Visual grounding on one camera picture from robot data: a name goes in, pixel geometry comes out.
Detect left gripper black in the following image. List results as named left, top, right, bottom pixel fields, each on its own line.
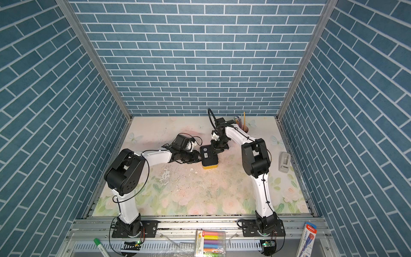
left=179, top=150, right=204, bottom=164

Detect yellow alarm clock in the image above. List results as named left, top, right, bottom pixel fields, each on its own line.
left=200, top=145, right=218, bottom=170

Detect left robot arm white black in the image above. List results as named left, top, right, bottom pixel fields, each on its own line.
left=104, top=133, right=203, bottom=237

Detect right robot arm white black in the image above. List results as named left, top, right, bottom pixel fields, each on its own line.
left=209, top=115, right=286, bottom=237

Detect pink pencil cup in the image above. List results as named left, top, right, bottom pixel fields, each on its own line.
left=239, top=124, right=249, bottom=133

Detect pencils in cup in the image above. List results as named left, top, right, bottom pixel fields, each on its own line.
left=234, top=112, right=246, bottom=131

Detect grey stapler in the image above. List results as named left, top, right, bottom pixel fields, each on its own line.
left=278, top=152, right=291, bottom=173

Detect highlighter marker pack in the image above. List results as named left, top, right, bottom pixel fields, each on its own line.
left=194, top=230, right=226, bottom=257

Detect green marker pen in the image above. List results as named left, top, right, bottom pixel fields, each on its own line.
left=94, top=238, right=110, bottom=257

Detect boxed pen package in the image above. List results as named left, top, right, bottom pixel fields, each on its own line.
left=296, top=222, right=317, bottom=257

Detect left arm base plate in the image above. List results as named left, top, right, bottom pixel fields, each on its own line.
left=111, top=220, right=158, bottom=238

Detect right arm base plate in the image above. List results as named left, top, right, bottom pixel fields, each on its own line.
left=236, top=219, right=286, bottom=238

